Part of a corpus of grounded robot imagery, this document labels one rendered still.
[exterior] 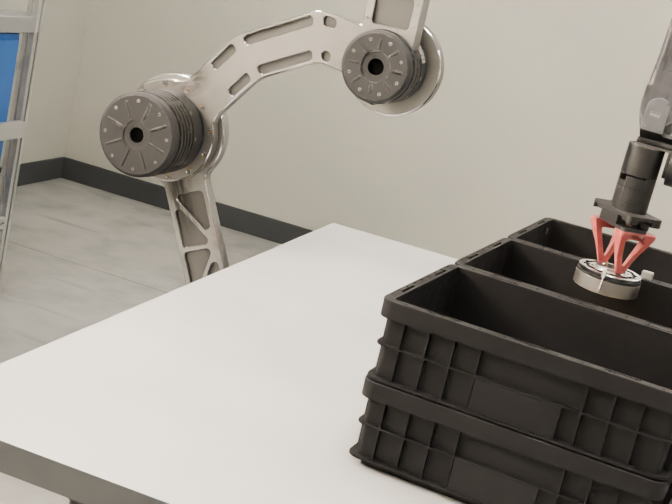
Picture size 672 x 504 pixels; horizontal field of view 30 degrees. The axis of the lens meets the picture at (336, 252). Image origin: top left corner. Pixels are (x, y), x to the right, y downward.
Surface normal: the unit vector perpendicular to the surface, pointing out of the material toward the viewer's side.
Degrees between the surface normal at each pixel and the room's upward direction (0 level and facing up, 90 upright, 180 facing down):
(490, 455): 90
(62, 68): 90
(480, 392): 90
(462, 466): 90
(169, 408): 0
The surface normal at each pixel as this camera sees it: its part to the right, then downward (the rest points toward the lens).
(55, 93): 0.92, 0.28
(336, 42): -0.33, 0.16
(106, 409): 0.22, -0.95
